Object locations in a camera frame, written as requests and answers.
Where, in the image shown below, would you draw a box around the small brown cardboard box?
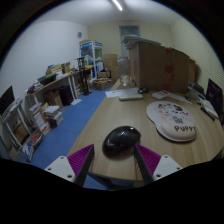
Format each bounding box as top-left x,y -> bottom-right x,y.
189,58 -> 198,85

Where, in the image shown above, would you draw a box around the round printed mouse pad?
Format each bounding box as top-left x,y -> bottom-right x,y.
145,100 -> 198,143

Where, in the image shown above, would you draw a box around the black marker pen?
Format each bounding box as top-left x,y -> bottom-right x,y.
200,106 -> 216,122

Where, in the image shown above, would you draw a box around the dark computer monitor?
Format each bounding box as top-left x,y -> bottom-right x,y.
205,78 -> 224,118

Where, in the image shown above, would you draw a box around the cluttered wooden side desk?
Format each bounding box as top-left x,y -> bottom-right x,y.
26,61 -> 94,111

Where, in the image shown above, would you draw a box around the white glass display cabinet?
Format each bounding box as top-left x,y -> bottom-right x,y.
79,39 -> 104,79

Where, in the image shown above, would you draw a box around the white open notebook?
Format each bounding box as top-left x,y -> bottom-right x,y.
199,99 -> 220,120

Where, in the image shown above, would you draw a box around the stack of books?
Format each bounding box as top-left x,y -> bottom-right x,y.
43,105 -> 64,128

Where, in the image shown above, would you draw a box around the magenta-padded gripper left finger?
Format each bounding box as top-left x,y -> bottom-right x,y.
44,143 -> 96,187

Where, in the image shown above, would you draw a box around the white shelf unit with books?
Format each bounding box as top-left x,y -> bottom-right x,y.
0,96 -> 46,162

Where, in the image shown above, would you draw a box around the white remote control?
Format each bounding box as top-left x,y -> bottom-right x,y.
151,89 -> 170,101

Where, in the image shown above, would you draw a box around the black tall stand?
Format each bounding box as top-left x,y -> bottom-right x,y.
75,56 -> 93,97

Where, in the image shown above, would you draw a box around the pile of papers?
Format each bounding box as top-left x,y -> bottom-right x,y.
121,34 -> 162,50

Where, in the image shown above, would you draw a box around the flat white rectangular device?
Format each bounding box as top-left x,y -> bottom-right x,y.
118,92 -> 144,102

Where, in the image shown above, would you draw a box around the black computer tower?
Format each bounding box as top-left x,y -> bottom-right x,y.
59,85 -> 74,106

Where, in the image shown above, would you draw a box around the ceiling tube light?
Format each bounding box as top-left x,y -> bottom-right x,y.
111,0 -> 124,12

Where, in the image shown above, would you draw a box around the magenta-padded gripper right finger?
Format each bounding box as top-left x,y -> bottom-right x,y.
133,143 -> 184,186

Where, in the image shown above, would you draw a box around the black flat screen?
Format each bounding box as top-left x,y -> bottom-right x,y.
0,85 -> 16,116

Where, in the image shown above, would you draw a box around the black eyeglasses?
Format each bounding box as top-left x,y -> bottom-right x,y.
137,87 -> 150,95

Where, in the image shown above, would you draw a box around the large brown cardboard box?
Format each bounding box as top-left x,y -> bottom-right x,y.
128,40 -> 192,94

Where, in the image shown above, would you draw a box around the clear plastic water jug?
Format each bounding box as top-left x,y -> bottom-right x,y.
117,56 -> 132,88

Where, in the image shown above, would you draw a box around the black computer mouse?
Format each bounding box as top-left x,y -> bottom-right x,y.
102,125 -> 142,158

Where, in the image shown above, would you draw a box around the stacked cardboard boxes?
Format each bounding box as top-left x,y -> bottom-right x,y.
103,53 -> 120,84

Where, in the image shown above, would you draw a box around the brown cardboard box under desk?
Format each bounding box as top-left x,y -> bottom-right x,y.
44,89 -> 64,109

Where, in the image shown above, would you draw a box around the open cardboard box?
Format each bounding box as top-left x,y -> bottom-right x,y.
92,77 -> 113,91

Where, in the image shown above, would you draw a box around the stack of small boxes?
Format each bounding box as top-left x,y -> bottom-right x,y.
186,81 -> 206,103

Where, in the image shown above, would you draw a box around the door with window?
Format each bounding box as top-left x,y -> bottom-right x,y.
119,24 -> 141,58

